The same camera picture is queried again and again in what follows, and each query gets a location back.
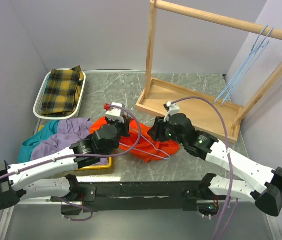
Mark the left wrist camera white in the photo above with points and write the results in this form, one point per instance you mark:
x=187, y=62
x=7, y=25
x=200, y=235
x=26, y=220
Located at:
x=113, y=113

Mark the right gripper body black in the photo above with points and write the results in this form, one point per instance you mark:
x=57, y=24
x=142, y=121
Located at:
x=165, y=133

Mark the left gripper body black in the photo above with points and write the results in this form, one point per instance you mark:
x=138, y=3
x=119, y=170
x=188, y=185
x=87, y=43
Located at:
x=122, y=131

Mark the purple t shirt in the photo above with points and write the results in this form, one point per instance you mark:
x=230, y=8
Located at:
x=58, y=135

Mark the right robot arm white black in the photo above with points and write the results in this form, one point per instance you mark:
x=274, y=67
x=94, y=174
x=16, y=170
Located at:
x=256, y=183

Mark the yellow plaid cloth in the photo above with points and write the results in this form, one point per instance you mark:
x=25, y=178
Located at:
x=61, y=94

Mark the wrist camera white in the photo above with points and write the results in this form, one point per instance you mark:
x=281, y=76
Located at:
x=171, y=109
x=113, y=113

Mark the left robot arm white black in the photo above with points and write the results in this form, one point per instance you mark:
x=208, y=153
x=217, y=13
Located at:
x=29, y=180

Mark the orange t shirt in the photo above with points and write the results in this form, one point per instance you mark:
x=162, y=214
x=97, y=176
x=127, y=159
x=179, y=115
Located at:
x=155, y=145

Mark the yellow plastic tray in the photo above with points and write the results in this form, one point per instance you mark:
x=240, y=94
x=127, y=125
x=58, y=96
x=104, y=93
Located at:
x=99, y=166

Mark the teal t shirt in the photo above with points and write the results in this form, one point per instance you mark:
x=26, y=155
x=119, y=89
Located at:
x=28, y=146

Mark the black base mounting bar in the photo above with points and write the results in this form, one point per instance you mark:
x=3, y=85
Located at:
x=151, y=195

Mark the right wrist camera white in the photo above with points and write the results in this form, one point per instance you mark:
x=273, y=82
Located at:
x=171, y=109

